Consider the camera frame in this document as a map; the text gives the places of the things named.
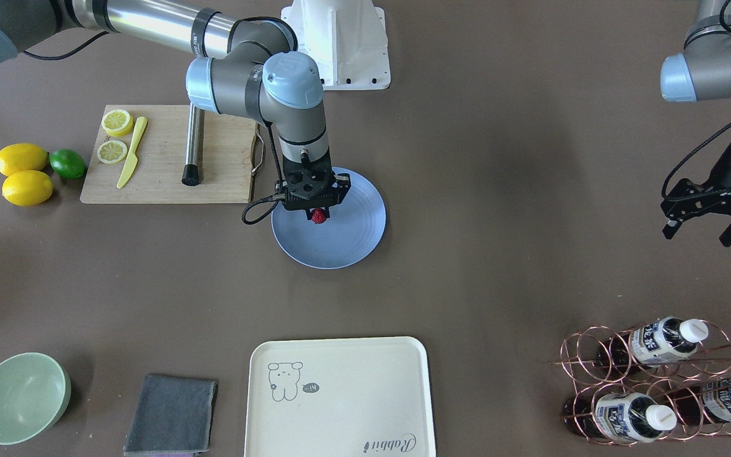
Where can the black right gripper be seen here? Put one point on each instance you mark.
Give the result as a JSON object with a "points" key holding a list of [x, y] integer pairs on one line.
{"points": [[342, 186]]}

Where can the red strawberry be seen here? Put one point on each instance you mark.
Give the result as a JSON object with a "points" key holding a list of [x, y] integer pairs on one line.
{"points": [[318, 216]]}

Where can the blue round plate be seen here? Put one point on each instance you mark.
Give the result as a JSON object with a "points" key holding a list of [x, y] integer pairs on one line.
{"points": [[352, 232]]}

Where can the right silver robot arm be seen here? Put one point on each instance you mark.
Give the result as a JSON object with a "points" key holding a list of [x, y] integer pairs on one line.
{"points": [[246, 67]]}

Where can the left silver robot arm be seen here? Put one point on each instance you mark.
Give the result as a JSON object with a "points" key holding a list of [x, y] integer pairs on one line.
{"points": [[701, 72]]}

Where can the tea bottle near plate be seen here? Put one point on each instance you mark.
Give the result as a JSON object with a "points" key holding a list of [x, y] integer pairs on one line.
{"points": [[622, 418]]}

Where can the wooden cutting board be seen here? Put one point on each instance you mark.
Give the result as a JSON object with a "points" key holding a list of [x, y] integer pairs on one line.
{"points": [[225, 162]]}

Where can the tea bottle middle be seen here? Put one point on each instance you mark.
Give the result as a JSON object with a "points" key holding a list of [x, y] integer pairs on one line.
{"points": [[665, 341]]}

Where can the steel muddler black tip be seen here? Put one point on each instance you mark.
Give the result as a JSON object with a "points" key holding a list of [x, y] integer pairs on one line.
{"points": [[195, 132]]}

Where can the tea bottle far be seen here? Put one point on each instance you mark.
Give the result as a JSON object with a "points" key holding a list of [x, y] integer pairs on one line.
{"points": [[705, 404]]}

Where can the yellow plastic knife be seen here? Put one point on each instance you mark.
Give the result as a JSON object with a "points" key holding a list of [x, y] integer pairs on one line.
{"points": [[131, 160]]}

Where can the lemon slice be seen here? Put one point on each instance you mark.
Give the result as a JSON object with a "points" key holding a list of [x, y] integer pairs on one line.
{"points": [[117, 122], [111, 152]]}

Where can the cream rabbit tray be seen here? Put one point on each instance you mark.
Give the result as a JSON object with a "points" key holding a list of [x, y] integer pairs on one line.
{"points": [[340, 397]]}

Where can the green lime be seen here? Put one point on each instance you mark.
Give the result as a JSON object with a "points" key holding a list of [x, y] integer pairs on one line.
{"points": [[67, 163]]}

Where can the grey folded cloth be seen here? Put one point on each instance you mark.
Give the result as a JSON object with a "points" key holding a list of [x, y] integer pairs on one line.
{"points": [[173, 417]]}

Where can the yellow lemon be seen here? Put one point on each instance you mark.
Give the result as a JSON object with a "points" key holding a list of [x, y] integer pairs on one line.
{"points": [[22, 157], [27, 188]]}

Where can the mint green bowl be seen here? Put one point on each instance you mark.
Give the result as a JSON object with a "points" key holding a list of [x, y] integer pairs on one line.
{"points": [[34, 393]]}

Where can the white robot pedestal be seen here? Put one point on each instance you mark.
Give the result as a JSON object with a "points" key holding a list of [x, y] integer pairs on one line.
{"points": [[346, 39]]}

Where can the copper wire bottle rack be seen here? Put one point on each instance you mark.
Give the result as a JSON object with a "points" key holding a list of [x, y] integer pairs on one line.
{"points": [[711, 361]]}

